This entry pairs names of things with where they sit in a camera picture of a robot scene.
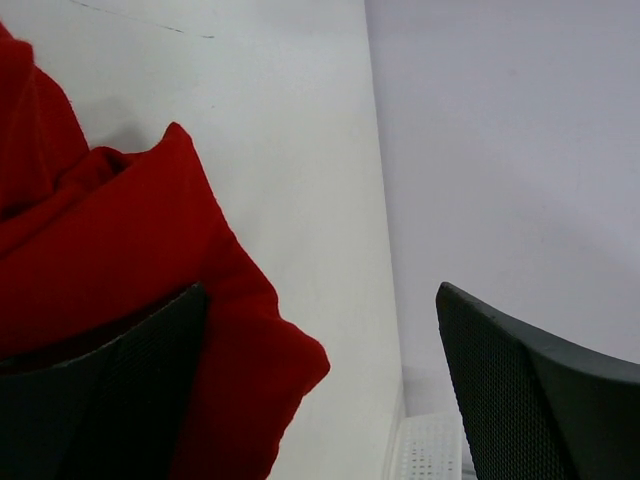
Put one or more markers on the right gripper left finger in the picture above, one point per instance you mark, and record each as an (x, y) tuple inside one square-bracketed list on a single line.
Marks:
[(107, 404)]

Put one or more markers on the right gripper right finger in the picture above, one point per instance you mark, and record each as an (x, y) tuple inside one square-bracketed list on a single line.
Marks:
[(534, 405)]

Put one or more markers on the red t shirt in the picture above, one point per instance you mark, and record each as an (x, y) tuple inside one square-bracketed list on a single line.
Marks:
[(90, 236)]

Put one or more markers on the white plastic basket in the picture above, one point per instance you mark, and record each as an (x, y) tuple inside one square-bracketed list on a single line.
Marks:
[(426, 447)]

